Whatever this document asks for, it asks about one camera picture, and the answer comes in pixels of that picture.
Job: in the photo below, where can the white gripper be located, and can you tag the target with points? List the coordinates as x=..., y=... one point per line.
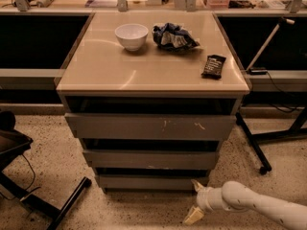
x=202, y=197

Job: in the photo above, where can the grey bottom drawer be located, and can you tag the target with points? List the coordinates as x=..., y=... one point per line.
x=144, y=183

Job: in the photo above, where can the grey drawer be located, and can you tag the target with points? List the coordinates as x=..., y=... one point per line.
x=150, y=127
x=144, y=183
x=134, y=159

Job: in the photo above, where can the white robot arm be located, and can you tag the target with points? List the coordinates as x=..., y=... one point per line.
x=236, y=197

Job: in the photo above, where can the grey middle drawer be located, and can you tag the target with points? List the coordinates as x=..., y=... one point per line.
x=134, y=159

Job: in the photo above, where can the grey drawer cabinet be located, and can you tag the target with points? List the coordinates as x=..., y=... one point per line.
x=104, y=78

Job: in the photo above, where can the grey top drawer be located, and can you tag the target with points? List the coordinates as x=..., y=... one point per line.
x=150, y=127

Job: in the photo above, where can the black stand right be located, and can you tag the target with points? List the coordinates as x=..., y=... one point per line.
x=296, y=130

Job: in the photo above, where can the black snack bar wrapper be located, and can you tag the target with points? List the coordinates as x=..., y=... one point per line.
x=213, y=67

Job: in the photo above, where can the white rod with black base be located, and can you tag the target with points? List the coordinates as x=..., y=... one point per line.
x=281, y=21

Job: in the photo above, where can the crumpled blue chip bag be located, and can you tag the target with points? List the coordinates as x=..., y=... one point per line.
x=173, y=37

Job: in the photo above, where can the white ceramic bowl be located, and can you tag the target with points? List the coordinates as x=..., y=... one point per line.
x=131, y=36

